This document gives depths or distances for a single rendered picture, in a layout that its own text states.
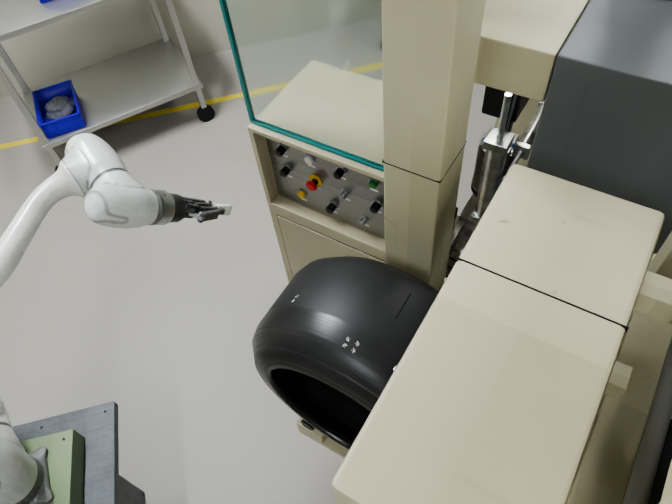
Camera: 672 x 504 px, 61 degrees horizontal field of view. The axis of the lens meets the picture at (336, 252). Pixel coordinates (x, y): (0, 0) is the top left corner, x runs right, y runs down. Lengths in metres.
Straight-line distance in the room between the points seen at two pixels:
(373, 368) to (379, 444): 0.42
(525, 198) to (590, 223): 0.10
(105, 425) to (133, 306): 1.13
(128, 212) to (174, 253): 1.92
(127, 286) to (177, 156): 0.99
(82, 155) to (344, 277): 0.69
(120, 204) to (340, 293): 0.54
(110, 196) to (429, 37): 0.79
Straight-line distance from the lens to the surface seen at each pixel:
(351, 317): 1.18
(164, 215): 1.47
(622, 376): 1.12
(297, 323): 1.22
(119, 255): 3.42
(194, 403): 2.81
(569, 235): 0.94
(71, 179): 1.49
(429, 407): 0.76
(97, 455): 2.14
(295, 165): 1.97
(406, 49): 0.99
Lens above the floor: 2.49
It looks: 54 degrees down
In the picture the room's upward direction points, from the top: 7 degrees counter-clockwise
